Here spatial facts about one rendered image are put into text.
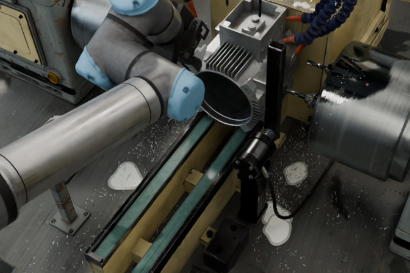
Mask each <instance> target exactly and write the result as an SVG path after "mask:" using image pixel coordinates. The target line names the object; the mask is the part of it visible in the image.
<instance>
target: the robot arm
mask: <svg viewBox="0 0 410 273"><path fill-rule="evenodd" d="M109 1H110V3H111V5H112V7H111V8H110V10H109V11H108V13H107V16H106V17H105V19H104V20H103V22H102V23H101V25H100V26H99V28H98V30H97V31H96V32H95V34H94V36H93V37H92V39H91V40H90V42H89V43H88V45H86V46H85V48H84V50H83V52H82V54H81V56H80V57H79V60H78V61H77V63H76V71H77V73H78V74H80V75H81V76H82V77H84V78H86V79H87V80H89V81H91V82H92V83H94V84H95V85H97V86H99V87H100V88H102V89H103V90H105V91H106V92H105V93H103V94H101V95H99V96H97V97H95V98H94V99H92V100H90V101H88V102H86V103H84V104H82V105H81V106H79V107H77V108H75V109H74V110H72V111H70V112H68V113H66V114H64V115H62V116H60V117H59V118H57V119H55V120H53V121H51V122H49V123H47V124H45V125H44V126H42V127H40V128H38V129H37V130H35V131H33V132H31V133H29V134H27V135H25V136H23V137H22V138H20V139H18V140H16V141H14V142H12V143H10V144H9V145H7V146H5V147H3V148H2V149H0V230H2V229H3V228H5V227H6V226H8V225H9V224H11V223H12V222H14V221H16V220H17V219H18V217H19V215H20V209H21V207H22V206H23V205H26V204H27V203H28V202H30V201H32V200H33V199H35V198H36V197H38V196H39V195H41V194H43V193H44V192H46V191H47V190H49V189H50V188H52V187H54V186H55V185H57V184H58V183H60V182H61V181H63V180H65V179H66V178H68V177H69V176H71V175H72V174H74V173H75V172H77V171H78V170H80V169H82V168H83V167H85V166H87V165H88V164H90V163H91V162H93V161H95V160H96V159H97V158H99V157H101V156H102V155H104V154H105V153H107V152H108V151H110V150H112V149H113V148H115V147H117V146H118V145H119V144H121V143H123V142H124V141H126V140H127V139H129V138H130V137H132V136H134V135H135V134H137V133H139V132H140V131H141V130H143V129H145V128H146V127H148V126H150V125H151V124H152V123H154V122H156V121H157V120H158V119H160V118H162V117H163V116H165V115H168V117H169V118H171V119H175V120H177V121H186V120H188V119H190V118H191V117H192V116H193V115H194V114H195V113H196V112H197V111H198V109H199V108H200V106H201V104H202V102H203V99H204V92H205V87H204V84H203V81H202V80H201V79H200V78H198V77H196V76H195V75H193V74H192V73H198V72H200V70H201V68H202V61H203V58H204V55H205V53H206V50H207V45H206V44H204V45H203V46H202V47H201V48H200V50H197V49H196V47H197V46H198V44H199V42H200V40H201V38H202V39H203V40H204V41H205V39H206V37H207V35H208V33H209V29H208V28H207V26H206V25H205V24H204V23H203V21H202V20H200V19H197V18H195V17H193V15H192V14H191V13H190V12H189V10H188V9H187V7H186V6H185V5H184V4H181V3H178V2H174V1H172V0H109ZM196 21H197V22H198V25H196V24H195V23H196ZM202 26H204V28H205V29H206V30H205V33H204V35H203V36H202V35H201V33H202V31H203V30H202ZM146 39H148V40H149V41H151V42H153V43H154V47H153V51H151V50H149V49H148V48H146V47H144V46H142V45H143V43H144V42H145V40H146ZM177 64H178V65H179V66H178V65H177ZM180 66H181V67H180ZM189 71H191V72H192V73H190V72H189Z"/></svg>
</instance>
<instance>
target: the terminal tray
mask: <svg viewBox="0 0 410 273"><path fill-rule="evenodd" d="M261 6H262V10H261V17H258V13H259V0H241V1H240V2H239V3H238V5H237V6H236V7H235V8H234V9H233V10H232V12H231V13H230V14H229V15H228V16H227V17H226V18H225V19H224V20H223V21H222V22H221V23H220V25H219V36H220V46H221V45H222V44H223V43H224V42H225V43H226V44H227V43H229V45H230V44H231V43H232V47H233V46H234V45H235V44H236V48H237V47H238V45H240V49H241V48H242V47H243V51H244V50H245V49H247V53H249V51H251V56H252V55H253V54H254V59H255V60H256V61H257V62H258V63H260V62H261V63H263V62H264V60H265V59H266V56H267V47H268V45H269V44H270V42H271V41H272V40H273V41H277V42H279V39H281V40H282V34H283V33H284V32H285V25H286V12H287V8H285V7H281V6H279V5H276V4H272V3H270V2H267V1H263V0H262V5H261ZM278 8H280V9H281V11H279V10H278ZM226 22H227V23H229V24H228V25H225V23H226ZM256 34H260V36H259V37H257V36H256Z"/></svg>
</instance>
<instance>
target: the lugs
mask: <svg viewBox="0 0 410 273"><path fill-rule="evenodd" d="M292 36H295V35H294V34H293V32H292V31H291V30H290V29H287V30H285V32H284V33H283V34H282V40H283V39H285V38H289V37H292ZM205 65H206V64H205V62H204V61H202V68H201V70H200V71H202V69H203V68H204V67H205ZM240 87H241V89H242V90H243V91H244V92H245V93H246V94H250V93H253V91H254V90H255V89H256V88H257V85H256V84H255V83H254V82H253V80H252V79H251V78H249V79H246V80H244V81H243V83H242V84H241V85H240ZM198 111H199V112H202V111H204V110H203V109H202V108H201V107H200V108H199V109H198ZM240 127H241V128H242V130H243V131H244V132H249V131H251V130H252V129H253V128H254V127H255V124H253V123H250V122H249V123H248V124H245V125H243V126H240Z"/></svg>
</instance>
